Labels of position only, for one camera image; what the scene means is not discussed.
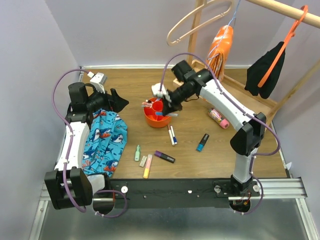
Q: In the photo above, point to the black garment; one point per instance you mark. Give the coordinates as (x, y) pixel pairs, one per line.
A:
(259, 69)

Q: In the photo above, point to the white dark blue marker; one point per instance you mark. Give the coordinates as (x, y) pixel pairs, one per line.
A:
(173, 135)

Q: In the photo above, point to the blue shark print shorts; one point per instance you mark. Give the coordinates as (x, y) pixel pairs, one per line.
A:
(105, 144)

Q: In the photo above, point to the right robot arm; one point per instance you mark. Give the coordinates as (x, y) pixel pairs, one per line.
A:
(249, 126)

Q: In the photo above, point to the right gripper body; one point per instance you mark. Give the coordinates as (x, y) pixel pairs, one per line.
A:
(178, 96)

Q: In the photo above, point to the blue wire hanger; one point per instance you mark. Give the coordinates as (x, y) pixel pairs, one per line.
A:
(222, 42)

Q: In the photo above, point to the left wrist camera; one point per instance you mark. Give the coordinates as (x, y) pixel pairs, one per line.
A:
(98, 81)

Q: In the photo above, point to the orange plastic hanger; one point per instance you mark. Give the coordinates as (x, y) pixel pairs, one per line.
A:
(281, 51)

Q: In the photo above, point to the white grey marker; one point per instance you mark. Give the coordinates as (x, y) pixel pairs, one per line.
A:
(146, 103)

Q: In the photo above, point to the black purple highlighter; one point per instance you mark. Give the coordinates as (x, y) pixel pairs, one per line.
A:
(164, 156)

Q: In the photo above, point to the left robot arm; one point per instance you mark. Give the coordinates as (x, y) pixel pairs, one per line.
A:
(67, 185)

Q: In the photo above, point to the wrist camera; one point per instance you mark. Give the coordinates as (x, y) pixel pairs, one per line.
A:
(159, 91)
(98, 81)

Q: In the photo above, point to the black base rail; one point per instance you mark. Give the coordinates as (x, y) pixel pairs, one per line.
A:
(172, 193)

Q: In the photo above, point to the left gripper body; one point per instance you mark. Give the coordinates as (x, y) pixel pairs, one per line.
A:
(96, 102)

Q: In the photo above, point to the black blue highlighter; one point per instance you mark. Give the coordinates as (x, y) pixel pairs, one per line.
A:
(202, 142)

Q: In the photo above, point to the pink yellow highlighter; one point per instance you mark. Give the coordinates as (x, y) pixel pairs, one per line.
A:
(147, 166)

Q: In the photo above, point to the orange round desk organizer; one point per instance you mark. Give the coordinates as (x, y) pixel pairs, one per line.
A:
(153, 113)

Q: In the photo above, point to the white brown marker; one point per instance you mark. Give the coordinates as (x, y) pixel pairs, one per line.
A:
(170, 135)

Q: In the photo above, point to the grey eraser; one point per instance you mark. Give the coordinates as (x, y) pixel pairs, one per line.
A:
(143, 161)

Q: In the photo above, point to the orange folded cloth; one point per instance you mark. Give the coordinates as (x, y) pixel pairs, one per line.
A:
(218, 65)

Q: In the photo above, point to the wooden clothes rack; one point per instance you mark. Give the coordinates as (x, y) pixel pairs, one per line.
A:
(269, 106)

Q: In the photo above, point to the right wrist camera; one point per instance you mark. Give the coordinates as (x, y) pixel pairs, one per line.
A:
(159, 91)

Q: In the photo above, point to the pink crayon tube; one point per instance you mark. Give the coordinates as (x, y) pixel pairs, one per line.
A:
(218, 118)

